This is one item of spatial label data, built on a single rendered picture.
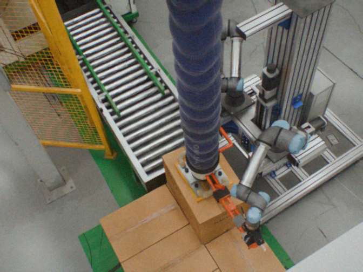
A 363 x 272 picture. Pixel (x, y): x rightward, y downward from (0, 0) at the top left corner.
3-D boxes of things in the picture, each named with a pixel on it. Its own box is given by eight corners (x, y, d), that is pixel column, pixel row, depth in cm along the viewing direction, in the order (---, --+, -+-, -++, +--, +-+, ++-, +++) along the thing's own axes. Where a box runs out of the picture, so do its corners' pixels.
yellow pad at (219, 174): (197, 154, 315) (196, 150, 311) (209, 148, 318) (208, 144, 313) (221, 190, 298) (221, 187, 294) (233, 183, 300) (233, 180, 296)
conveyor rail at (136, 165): (51, 31, 478) (45, 18, 462) (55, 29, 479) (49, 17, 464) (146, 191, 362) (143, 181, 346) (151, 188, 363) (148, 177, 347)
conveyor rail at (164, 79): (104, 9, 493) (100, -5, 477) (108, 7, 494) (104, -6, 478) (212, 155, 376) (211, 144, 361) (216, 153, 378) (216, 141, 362)
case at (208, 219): (166, 181, 350) (161, 156, 316) (209, 160, 358) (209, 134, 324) (201, 244, 319) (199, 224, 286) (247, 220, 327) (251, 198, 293)
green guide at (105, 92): (49, 20, 466) (46, 13, 459) (58, 16, 469) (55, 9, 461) (111, 121, 386) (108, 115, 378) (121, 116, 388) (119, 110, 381)
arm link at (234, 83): (246, 22, 300) (242, 92, 299) (230, 21, 301) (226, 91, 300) (246, 17, 288) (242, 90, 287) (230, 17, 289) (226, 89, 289)
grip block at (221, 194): (212, 194, 286) (212, 190, 281) (224, 188, 288) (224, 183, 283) (218, 204, 282) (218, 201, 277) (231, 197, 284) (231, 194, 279)
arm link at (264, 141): (263, 117, 248) (227, 194, 245) (281, 124, 245) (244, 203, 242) (265, 122, 259) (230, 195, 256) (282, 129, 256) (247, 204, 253)
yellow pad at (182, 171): (174, 165, 312) (173, 162, 307) (186, 159, 314) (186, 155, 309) (197, 202, 294) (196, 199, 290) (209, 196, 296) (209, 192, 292)
